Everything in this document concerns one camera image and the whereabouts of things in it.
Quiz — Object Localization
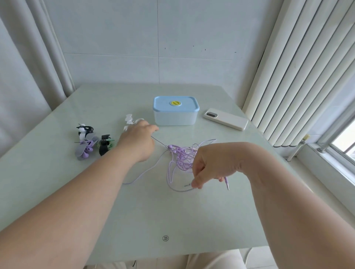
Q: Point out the person's beige trousers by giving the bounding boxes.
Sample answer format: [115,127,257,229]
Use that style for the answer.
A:
[183,248,273,269]

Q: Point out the metal window frame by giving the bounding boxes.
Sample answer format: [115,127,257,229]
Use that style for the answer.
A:
[316,104,355,167]

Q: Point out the white curtain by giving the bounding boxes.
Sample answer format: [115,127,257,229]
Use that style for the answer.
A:
[0,0,76,159]

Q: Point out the white wired earphones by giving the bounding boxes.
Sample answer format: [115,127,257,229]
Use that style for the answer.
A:
[123,114,145,132]

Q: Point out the blind cord weight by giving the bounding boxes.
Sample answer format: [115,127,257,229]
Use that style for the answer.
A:
[286,135,310,163]

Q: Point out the person's left forearm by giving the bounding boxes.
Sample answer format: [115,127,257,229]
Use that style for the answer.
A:
[0,145,139,269]

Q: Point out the purple cable with grey strap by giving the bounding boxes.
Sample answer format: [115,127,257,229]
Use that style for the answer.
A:
[75,136,100,161]

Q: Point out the person's right forearm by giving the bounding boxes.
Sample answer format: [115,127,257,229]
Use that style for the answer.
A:
[239,143,355,269]

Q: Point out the white vertical blinds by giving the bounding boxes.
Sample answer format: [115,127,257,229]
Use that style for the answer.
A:
[241,0,355,148]

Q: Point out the purple wired earphones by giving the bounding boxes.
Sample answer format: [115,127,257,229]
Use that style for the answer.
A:
[122,135,231,193]

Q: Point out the light blue box lid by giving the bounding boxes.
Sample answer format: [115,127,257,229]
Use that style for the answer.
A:
[153,96,200,112]

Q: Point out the person's right hand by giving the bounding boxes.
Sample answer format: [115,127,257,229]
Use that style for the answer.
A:
[191,142,251,190]

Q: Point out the white window sill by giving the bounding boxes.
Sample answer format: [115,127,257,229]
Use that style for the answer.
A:
[283,143,355,218]

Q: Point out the person's left hand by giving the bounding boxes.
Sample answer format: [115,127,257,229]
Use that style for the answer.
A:
[116,120,160,163]

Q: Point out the translucent plastic storage box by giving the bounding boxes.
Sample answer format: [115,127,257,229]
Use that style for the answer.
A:
[154,109,199,127]

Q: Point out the green cable with black strap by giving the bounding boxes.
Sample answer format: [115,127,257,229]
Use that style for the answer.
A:
[98,135,115,156]

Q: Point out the white smartphone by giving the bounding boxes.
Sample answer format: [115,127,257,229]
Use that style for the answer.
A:
[203,108,249,131]

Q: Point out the black and white cable bundle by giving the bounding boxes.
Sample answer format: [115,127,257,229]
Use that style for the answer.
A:
[76,123,94,141]

